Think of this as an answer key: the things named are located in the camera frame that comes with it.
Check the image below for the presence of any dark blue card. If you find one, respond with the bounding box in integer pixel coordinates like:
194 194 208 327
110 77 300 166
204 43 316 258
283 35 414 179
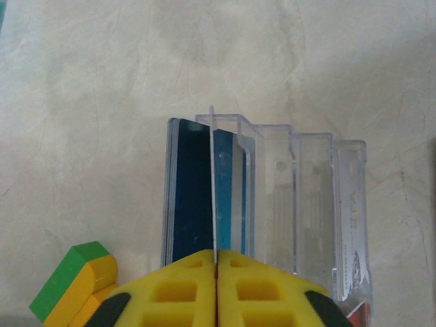
165 117 213 267

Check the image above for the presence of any silver VIP card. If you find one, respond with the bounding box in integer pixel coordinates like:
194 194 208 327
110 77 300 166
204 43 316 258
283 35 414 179
334 159 369 304

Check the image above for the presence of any teal blue card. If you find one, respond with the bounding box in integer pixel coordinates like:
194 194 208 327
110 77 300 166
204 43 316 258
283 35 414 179
213 128 247 255

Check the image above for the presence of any red card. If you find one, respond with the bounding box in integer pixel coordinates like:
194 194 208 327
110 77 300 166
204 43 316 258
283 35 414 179
345 300 373 327

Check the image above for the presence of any thin white-edged card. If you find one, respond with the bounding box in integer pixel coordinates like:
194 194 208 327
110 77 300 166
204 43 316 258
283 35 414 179
208 104 219 273

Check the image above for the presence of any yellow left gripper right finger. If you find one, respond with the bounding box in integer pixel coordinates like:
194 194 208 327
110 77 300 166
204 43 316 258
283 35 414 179
217 249 354 327

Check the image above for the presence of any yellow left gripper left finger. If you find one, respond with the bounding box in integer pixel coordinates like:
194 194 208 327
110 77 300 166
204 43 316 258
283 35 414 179
84 249 218 327

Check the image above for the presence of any green yellow foam block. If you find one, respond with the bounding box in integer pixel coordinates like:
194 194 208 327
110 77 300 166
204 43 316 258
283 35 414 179
29 240 119 326

